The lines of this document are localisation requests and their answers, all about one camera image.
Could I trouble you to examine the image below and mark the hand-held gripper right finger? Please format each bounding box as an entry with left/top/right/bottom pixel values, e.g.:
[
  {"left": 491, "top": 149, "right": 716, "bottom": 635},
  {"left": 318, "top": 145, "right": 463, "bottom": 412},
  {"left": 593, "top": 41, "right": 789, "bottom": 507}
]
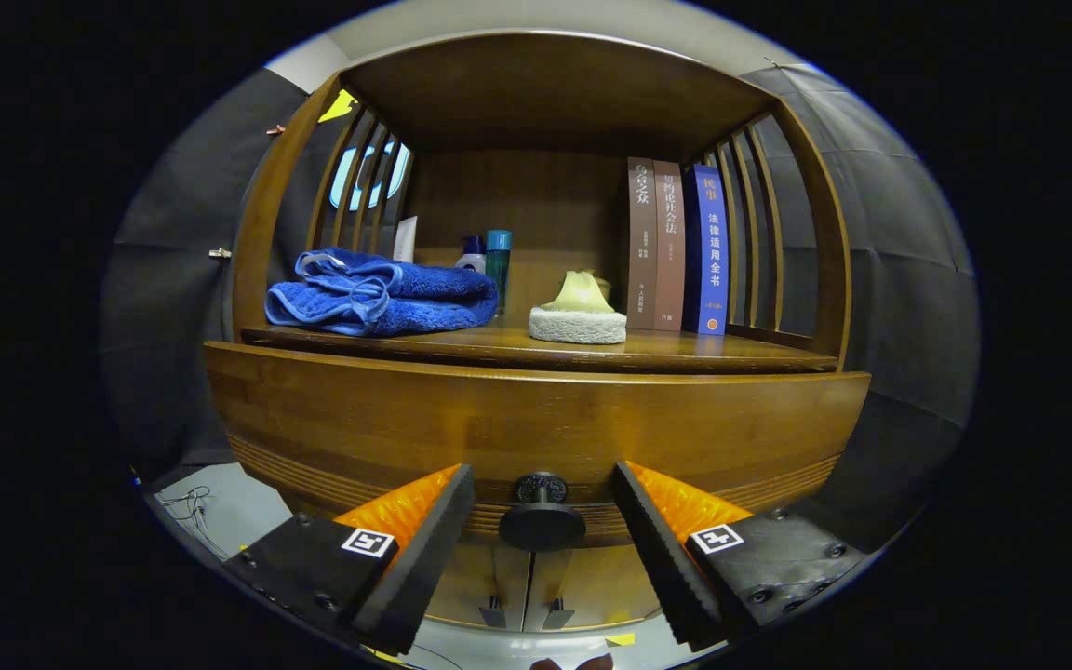
[{"left": 612, "top": 461, "right": 872, "bottom": 652}]

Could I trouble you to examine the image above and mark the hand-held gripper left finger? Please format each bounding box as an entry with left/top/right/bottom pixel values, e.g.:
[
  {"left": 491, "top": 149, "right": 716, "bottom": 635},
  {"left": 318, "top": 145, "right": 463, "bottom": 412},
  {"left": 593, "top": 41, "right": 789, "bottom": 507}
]
[{"left": 222, "top": 463, "right": 477, "bottom": 655}]

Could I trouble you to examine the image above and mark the yellow handled scrubbing sponge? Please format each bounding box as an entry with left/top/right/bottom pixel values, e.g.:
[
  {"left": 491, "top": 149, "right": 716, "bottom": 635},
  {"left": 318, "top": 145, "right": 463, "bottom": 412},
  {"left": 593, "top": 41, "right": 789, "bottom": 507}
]
[{"left": 528, "top": 270, "right": 628, "bottom": 345}]

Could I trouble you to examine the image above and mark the wooden cabinet door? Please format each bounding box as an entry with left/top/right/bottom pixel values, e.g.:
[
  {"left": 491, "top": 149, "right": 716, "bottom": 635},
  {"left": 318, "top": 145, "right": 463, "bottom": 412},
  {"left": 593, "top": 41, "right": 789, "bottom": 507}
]
[
  {"left": 424, "top": 544, "right": 529, "bottom": 632},
  {"left": 525, "top": 544, "right": 677, "bottom": 630}
]

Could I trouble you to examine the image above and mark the wooden countertop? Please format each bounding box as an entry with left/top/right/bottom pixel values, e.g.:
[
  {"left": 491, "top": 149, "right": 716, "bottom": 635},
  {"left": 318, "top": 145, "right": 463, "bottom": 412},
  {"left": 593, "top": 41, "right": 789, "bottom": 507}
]
[{"left": 240, "top": 321, "right": 839, "bottom": 375}]

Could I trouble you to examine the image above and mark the wooden cabinet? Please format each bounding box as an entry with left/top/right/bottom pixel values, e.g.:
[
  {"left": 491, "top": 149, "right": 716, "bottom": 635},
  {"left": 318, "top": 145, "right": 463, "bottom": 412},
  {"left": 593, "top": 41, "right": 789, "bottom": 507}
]
[{"left": 204, "top": 31, "right": 872, "bottom": 634}]

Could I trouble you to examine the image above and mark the blue towel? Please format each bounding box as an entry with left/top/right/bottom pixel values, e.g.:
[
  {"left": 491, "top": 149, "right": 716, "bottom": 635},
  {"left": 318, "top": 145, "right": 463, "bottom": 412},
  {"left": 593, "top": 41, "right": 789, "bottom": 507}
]
[{"left": 264, "top": 247, "right": 500, "bottom": 338}]

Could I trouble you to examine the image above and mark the blue book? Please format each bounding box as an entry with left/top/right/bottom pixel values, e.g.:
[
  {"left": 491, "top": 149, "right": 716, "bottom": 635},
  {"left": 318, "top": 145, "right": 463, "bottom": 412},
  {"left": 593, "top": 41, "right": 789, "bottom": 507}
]
[{"left": 682, "top": 164, "right": 730, "bottom": 336}]

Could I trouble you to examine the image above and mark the clear teal bottle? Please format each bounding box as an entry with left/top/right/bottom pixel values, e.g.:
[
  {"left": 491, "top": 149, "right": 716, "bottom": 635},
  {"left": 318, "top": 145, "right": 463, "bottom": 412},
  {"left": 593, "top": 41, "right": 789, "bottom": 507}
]
[{"left": 485, "top": 229, "right": 513, "bottom": 313}]

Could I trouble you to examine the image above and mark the brown book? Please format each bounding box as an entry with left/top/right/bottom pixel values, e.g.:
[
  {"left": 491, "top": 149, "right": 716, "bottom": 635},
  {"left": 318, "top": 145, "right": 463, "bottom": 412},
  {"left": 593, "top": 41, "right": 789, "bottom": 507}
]
[
  {"left": 626, "top": 156, "right": 659, "bottom": 331},
  {"left": 652, "top": 160, "right": 687, "bottom": 333}
]

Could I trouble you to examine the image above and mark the tangled thin cable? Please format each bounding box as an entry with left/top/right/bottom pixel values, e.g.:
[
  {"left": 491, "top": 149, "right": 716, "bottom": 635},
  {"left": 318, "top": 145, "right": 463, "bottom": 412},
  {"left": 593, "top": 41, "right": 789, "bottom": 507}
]
[{"left": 156, "top": 486, "right": 222, "bottom": 559}]

